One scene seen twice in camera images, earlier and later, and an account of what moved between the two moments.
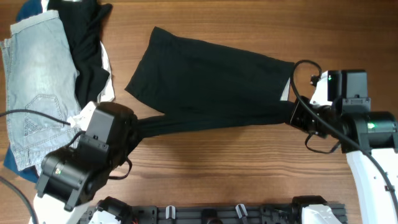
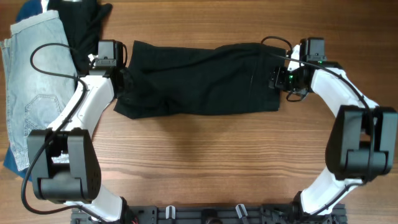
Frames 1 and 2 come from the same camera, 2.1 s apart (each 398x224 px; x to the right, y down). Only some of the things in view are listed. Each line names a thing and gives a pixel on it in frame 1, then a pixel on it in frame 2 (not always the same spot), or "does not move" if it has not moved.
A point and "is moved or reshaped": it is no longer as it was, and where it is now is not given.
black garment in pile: x=79 y=23 does not move
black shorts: x=196 y=86 is moved or reshaped
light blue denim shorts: x=42 y=93 does not move
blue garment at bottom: x=30 y=174 does not move
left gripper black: x=134 y=136 → x=129 y=79
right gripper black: x=301 y=116 → x=277 y=78
